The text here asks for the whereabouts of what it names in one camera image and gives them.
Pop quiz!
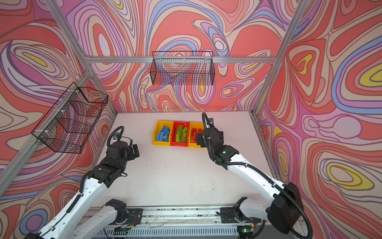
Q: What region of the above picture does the red lego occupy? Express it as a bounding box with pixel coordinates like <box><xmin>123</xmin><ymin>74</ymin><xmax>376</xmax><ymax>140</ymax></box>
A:
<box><xmin>190</xmin><ymin>128</ymin><xmax>202</xmax><ymax>143</ymax></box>

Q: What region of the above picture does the green lego square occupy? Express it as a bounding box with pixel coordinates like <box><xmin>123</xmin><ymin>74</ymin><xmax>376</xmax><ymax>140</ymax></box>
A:
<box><xmin>182</xmin><ymin>127</ymin><xmax>188</xmax><ymax>137</ymax></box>

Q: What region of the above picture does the green lego tall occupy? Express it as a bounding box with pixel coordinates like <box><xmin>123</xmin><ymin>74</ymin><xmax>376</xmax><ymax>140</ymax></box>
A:
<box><xmin>177</xmin><ymin>125</ymin><xmax>183</xmax><ymax>134</ymax></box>

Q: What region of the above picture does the blue lego studs up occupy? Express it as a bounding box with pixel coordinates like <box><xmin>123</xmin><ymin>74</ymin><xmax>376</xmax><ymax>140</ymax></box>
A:
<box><xmin>156</xmin><ymin>132</ymin><xmax>163</xmax><ymax>141</ymax></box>

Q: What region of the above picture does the blue lego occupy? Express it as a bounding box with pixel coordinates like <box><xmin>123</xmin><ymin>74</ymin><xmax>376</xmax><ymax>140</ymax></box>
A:
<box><xmin>161</xmin><ymin>125</ymin><xmax>170</xmax><ymax>134</ymax></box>

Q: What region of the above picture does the blue lego underside up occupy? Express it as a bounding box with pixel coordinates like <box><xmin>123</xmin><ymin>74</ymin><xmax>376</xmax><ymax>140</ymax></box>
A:
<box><xmin>162</xmin><ymin>134</ymin><xmax>169</xmax><ymax>142</ymax></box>

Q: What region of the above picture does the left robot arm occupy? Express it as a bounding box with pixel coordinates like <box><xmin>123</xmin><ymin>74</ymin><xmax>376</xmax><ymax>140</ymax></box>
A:
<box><xmin>26</xmin><ymin>126</ymin><xmax>139</xmax><ymax>239</ymax></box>

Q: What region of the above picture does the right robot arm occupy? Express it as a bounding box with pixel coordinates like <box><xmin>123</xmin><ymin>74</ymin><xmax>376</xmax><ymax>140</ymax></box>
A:
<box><xmin>197</xmin><ymin>113</ymin><xmax>313</xmax><ymax>239</ymax></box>

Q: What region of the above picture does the right yellow bin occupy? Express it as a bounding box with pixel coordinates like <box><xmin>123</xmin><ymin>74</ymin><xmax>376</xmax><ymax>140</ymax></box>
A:
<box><xmin>188</xmin><ymin>122</ymin><xmax>204</xmax><ymax>148</ymax></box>

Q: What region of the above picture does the yellow bin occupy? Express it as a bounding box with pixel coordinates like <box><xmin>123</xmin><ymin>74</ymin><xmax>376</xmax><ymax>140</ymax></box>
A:
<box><xmin>152</xmin><ymin>120</ymin><xmax>174</xmax><ymax>146</ymax></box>
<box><xmin>188</xmin><ymin>122</ymin><xmax>204</xmax><ymax>148</ymax></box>

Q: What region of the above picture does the red middle bin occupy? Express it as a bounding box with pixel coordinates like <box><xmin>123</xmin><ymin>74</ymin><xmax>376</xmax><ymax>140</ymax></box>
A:
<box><xmin>170</xmin><ymin>121</ymin><xmax>190</xmax><ymax>147</ymax></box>

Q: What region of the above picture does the left yellow bin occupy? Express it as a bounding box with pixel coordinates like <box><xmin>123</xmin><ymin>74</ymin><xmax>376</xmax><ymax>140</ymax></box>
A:
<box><xmin>152</xmin><ymin>120</ymin><xmax>174</xmax><ymax>146</ymax></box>

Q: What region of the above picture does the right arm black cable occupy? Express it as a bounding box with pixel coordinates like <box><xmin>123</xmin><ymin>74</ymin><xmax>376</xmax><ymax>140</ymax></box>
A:
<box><xmin>201</xmin><ymin>112</ymin><xmax>313</xmax><ymax>239</ymax></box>

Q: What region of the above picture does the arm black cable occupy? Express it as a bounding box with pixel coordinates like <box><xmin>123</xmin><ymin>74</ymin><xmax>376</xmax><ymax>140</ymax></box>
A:
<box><xmin>106</xmin><ymin>125</ymin><xmax>132</xmax><ymax>148</ymax></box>
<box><xmin>201</xmin><ymin>112</ymin><xmax>313</xmax><ymax>239</ymax></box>

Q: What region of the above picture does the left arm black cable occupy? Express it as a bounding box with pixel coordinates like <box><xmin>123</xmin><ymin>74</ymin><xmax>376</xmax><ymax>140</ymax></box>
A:
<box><xmin>106</xmin><ymin>125</ymin><xmax>132</xmax><ymax>148</ymax></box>

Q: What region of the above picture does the left wire basket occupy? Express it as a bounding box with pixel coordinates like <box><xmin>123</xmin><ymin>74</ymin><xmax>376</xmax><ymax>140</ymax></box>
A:
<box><xmin>31</xmin><ymin>83</ymin><xmax>108</xmax><ymax>154</ymax></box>

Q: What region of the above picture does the wire basket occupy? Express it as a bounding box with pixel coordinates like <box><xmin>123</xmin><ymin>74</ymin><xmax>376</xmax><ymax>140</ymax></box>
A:
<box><xmin>150</xmin><ymin>50</ymin><xmax>215</xmax><ymax>86</ymax></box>
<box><xmin>31</xmin><ymin>83</ymin><xmax>108</xmax><ymax>154</ymax></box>

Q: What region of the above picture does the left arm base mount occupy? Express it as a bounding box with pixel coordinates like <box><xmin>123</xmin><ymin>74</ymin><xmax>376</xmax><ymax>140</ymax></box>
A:
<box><xmin>103</xmin><ymin>208</ymin><xmax>143</xmax><ymax>239</ymax></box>

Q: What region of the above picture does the back wire basket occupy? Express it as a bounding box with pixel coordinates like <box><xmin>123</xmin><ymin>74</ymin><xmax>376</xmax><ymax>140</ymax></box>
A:
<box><xmin>150</xmin><ymin>50</ymin><xmax>215</xmax><ymax>86</ymax></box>

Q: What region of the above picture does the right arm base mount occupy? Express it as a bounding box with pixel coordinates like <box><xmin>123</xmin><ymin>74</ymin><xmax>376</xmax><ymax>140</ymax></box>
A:
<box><xmin>216</xmin><ymin>207</ymin><xmax>262</xmax><ymax>225</ymax></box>

